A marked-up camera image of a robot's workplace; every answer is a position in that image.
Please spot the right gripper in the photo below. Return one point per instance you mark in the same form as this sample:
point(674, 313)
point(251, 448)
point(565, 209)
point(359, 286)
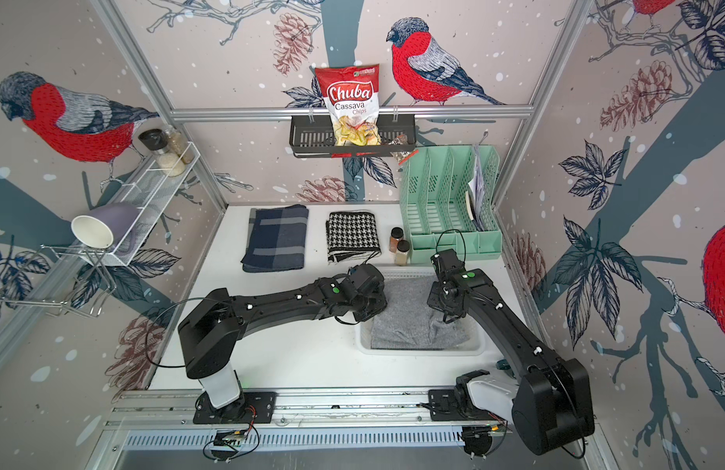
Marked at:
point(432, 299)

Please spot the white plastic basket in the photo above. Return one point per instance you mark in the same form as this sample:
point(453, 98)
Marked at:
point(475, 345)

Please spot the black lid jar on shelf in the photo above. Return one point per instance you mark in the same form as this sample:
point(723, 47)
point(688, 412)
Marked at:
point(155, 140)

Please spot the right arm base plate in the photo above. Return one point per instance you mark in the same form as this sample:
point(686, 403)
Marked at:
point(452, 405)

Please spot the black wall basket shelf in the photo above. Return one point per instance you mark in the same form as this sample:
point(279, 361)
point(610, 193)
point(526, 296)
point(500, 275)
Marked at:
point(322, 137)

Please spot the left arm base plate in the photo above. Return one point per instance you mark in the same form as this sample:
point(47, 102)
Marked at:
point(250, 407)

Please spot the wire cup holder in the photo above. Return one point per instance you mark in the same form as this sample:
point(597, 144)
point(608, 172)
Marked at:
point(57, 281)

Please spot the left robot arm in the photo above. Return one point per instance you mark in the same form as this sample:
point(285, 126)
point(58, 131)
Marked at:
point(210, 331)

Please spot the brown spice jar black lid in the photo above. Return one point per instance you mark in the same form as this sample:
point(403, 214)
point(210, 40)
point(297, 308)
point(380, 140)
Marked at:
point(396, 235)

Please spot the navy plaid scarf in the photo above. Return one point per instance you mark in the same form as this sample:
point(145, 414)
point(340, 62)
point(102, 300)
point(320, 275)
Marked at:
point(276, 239)

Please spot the beige spice jar black lid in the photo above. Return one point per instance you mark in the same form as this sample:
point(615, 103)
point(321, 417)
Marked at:
point(402, 252)

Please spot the snack packet in black shelf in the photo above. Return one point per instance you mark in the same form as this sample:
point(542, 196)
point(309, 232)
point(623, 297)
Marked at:
point(405, 150)

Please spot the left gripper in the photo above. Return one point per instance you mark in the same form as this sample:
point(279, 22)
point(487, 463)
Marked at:
point(382, 304)

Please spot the white wire wall shelf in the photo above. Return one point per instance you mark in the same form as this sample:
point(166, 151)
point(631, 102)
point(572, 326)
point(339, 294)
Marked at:
point(150, 188)

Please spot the mint green desk organizer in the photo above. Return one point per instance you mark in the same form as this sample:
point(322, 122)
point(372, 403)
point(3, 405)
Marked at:
point(433, 203)

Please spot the Chuba cassava chips bag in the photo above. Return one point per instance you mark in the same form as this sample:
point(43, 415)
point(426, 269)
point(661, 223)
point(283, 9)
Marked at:
point(352, 99)

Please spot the glass jar on shelf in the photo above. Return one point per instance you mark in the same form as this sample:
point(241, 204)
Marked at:
point(178, 143)

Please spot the grey knitted scarf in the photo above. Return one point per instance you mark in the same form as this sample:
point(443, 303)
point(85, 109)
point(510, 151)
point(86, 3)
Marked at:
point(409, 324)

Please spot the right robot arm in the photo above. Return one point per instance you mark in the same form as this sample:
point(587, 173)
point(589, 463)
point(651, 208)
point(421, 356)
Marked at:
point(553, 405)

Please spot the purple cup white inside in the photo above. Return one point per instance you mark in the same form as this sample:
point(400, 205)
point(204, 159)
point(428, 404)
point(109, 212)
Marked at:
point(105, 226)

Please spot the houndstooth folded scarf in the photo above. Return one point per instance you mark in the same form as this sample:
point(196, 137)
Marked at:
point(351, 236)

